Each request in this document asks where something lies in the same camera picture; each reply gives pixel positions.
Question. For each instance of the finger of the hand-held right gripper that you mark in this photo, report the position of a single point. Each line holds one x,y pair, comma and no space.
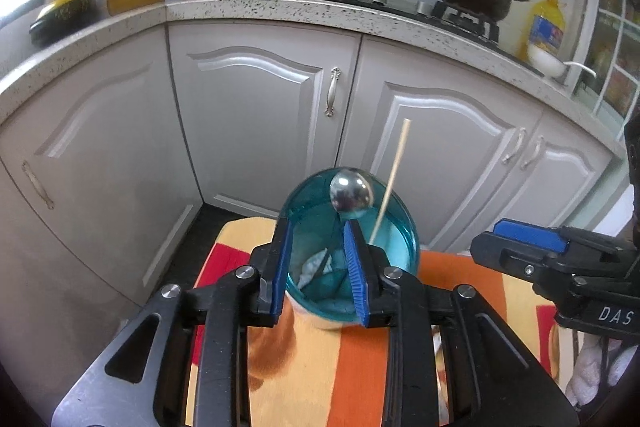
505,254
530,234

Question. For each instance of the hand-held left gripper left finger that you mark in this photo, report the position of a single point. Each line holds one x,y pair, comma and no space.
281,267

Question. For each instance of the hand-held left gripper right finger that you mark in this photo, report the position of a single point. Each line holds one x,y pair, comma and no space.
355,277

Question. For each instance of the floral utensil holder cup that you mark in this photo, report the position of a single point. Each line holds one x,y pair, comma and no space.
395,249

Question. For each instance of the metal spoon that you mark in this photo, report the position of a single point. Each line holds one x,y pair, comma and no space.
351,191

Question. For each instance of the wooden chopstick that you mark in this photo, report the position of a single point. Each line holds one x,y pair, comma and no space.
395,167

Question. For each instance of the person's right hand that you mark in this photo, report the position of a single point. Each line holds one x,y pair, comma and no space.
592,367

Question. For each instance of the grey cabinet door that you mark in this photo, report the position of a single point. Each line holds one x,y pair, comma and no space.
250,117
560,187
425,147
100,157

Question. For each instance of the orange yellow printed blanket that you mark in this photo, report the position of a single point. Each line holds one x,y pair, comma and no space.
320,372

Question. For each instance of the white bowl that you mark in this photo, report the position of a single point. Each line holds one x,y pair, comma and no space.
545,59

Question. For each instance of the white framed glass door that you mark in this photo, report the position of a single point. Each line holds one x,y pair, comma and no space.
615,57

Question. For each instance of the yellow oil bottle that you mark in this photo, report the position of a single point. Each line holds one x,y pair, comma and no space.
546,27

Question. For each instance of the black gas stove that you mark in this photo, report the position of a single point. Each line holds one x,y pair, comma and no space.
400,4

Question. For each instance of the speckled stone countertop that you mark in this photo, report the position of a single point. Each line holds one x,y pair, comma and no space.
225,7

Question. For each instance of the black yellow clay pot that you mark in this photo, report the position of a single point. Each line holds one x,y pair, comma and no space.
62,19

